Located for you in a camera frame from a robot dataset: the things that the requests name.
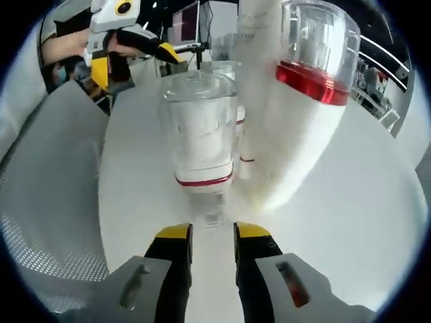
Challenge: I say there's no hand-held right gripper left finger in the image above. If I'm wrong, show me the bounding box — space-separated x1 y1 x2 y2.
96 221 195 323

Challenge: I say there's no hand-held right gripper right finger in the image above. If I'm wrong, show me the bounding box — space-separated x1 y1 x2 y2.
233 221 375 323

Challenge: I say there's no red label skincare bottle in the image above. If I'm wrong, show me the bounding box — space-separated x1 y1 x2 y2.
200 60 248 135
160 71 240 234

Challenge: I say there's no white skincare tube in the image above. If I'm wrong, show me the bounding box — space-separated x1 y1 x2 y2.
231 0 287 180

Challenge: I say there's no red collar skincare bottle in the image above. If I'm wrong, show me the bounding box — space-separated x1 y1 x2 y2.
247 0 362 216

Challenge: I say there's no person's left hand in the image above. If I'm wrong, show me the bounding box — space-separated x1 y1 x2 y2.
40 28 91 67

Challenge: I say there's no large desk monitor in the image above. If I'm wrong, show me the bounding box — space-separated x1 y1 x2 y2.
171 1 200 46

